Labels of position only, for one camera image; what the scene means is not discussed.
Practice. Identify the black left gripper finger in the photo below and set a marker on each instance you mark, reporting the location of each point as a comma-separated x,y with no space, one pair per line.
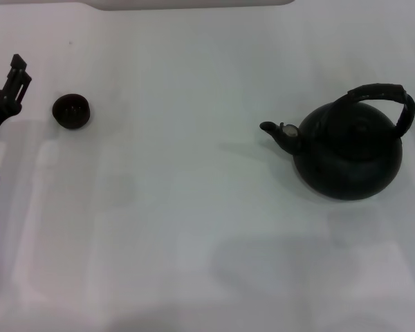
17,83

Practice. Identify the small dark teacup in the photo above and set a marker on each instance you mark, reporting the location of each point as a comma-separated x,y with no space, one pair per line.
71,112

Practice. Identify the black round teapot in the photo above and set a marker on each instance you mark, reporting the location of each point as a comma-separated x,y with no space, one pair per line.
349,162

